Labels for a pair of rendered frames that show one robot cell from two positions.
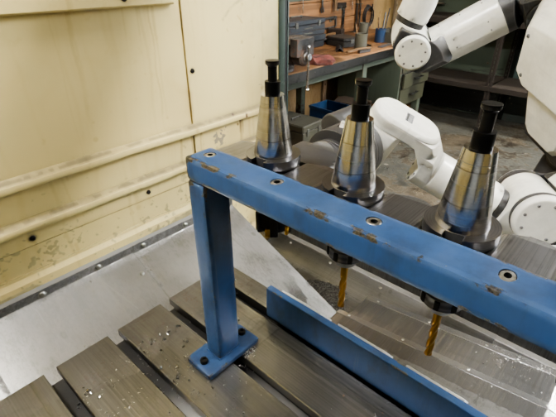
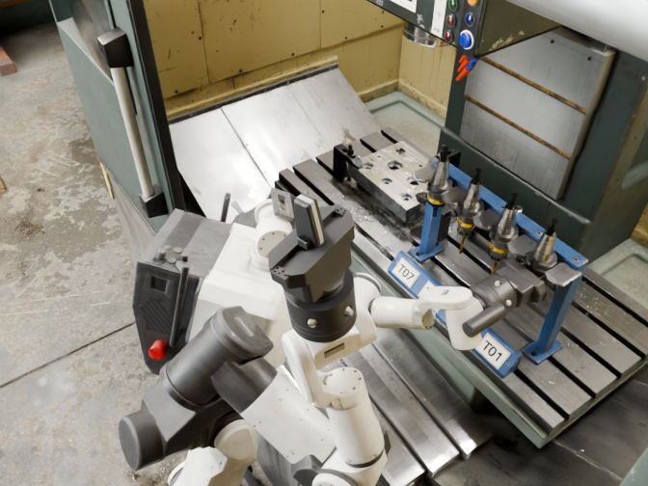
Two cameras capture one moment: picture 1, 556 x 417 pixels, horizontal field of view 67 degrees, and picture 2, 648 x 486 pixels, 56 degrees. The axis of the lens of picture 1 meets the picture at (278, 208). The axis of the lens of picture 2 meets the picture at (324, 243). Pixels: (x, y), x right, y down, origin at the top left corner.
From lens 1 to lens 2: 1.70 m
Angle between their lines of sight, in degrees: 105
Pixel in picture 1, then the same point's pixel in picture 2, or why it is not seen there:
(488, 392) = (361, 362)
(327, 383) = not seen: hidden behind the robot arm
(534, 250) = (450, 197)
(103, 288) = not seen: outside the picture
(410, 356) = (393, 403)
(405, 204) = (484, 221)
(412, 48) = not seen: hidden behind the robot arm
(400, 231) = (495, 202)
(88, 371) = (620, 352)
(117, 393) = (596, 337)
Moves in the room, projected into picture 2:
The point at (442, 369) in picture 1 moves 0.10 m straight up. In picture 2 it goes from (378, 386) to (381, 364)
